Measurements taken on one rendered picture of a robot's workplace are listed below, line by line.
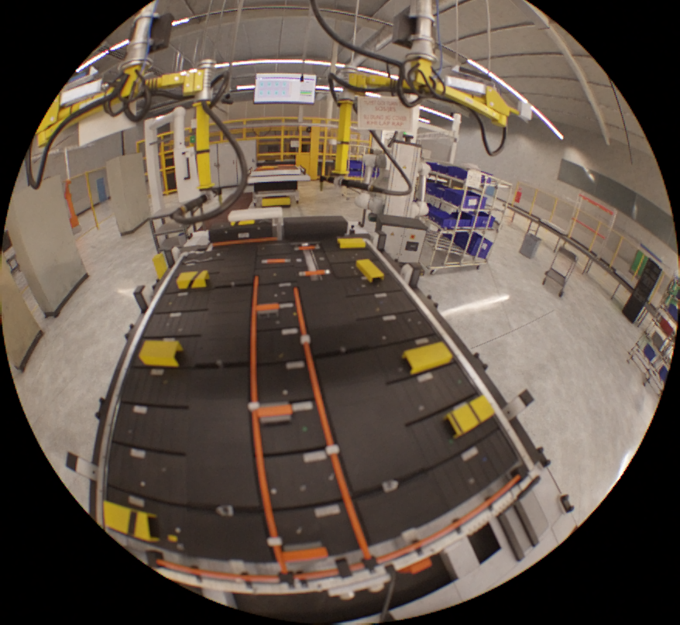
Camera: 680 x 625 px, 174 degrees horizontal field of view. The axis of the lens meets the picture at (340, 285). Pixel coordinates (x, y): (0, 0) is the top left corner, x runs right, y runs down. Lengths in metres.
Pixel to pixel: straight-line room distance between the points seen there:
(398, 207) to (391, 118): 1.67
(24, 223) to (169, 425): 4.23
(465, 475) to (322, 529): 0.37
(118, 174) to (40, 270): 3.28
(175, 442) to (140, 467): 0.15
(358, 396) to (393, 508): 0.32
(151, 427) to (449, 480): 0.80
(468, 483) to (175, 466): 0.73
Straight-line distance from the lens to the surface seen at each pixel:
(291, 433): 0.61
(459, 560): 0.90
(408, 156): 2.86
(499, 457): 0.76
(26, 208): 4.69
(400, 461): 0.61
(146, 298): 1.31
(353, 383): 0.66
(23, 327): 4.55
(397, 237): 2.58
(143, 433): 0.77
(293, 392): 0.65
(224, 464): 0.62
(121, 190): 6.76
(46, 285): 4.73
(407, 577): 0.91
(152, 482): 0.72
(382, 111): 1.47
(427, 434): 0.66
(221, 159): 10.11
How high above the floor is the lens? 1.58
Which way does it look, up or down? 35 degrees down
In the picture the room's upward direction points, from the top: 5 degrees clockwise
